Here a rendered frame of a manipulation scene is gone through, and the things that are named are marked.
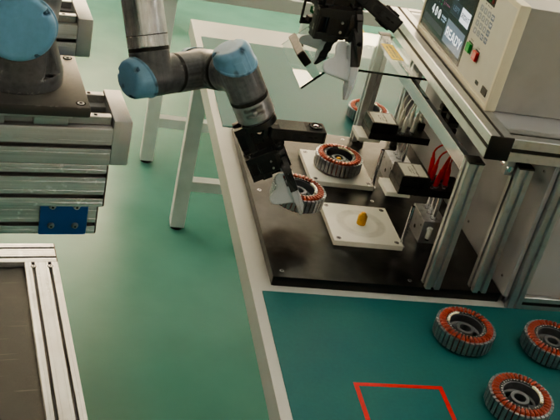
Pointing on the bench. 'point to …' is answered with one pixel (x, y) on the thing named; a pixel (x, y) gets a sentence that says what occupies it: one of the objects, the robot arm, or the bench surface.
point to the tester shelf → (542, 149)
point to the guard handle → (299, 50)
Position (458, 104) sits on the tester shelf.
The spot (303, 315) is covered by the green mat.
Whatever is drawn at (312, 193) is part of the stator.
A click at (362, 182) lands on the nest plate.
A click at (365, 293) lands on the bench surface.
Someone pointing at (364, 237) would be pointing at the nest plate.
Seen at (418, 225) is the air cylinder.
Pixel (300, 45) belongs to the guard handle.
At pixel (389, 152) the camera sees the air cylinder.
